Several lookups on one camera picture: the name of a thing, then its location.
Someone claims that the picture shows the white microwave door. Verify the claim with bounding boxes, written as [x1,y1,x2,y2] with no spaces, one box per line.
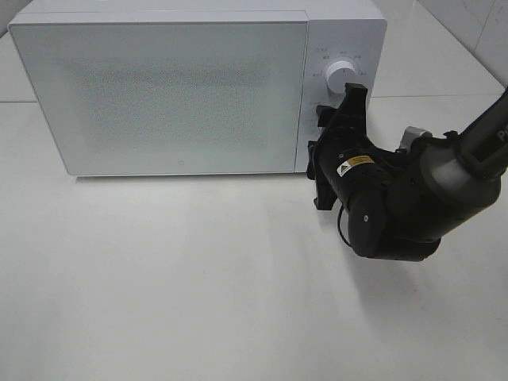
[11,22,306,176]

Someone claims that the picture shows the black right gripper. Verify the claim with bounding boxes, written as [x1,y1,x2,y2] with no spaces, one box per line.
[306,83,397,210]

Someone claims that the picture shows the black camera cable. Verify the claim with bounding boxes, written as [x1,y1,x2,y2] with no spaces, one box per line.
[335,206,354,247]

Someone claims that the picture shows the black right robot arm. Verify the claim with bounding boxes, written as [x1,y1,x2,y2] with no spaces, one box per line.
[306,83,507,262]

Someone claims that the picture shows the upper white power knob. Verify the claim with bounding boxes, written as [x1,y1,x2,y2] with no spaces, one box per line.
[325,58,358,94]

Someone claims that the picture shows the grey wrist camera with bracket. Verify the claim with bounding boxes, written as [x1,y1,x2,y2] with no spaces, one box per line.
[398,126,433,153]

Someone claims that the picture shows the white microwave oven body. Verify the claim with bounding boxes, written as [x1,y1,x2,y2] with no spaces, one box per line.
[8,1,387,177]

